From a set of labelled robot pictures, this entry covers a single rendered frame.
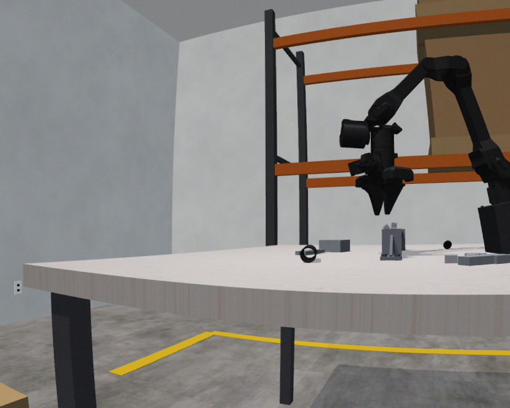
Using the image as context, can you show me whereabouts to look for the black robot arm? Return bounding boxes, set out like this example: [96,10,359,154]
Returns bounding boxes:
[340,56,510,205]

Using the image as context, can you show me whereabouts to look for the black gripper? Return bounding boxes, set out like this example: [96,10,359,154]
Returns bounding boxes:
[355,147,413,216]

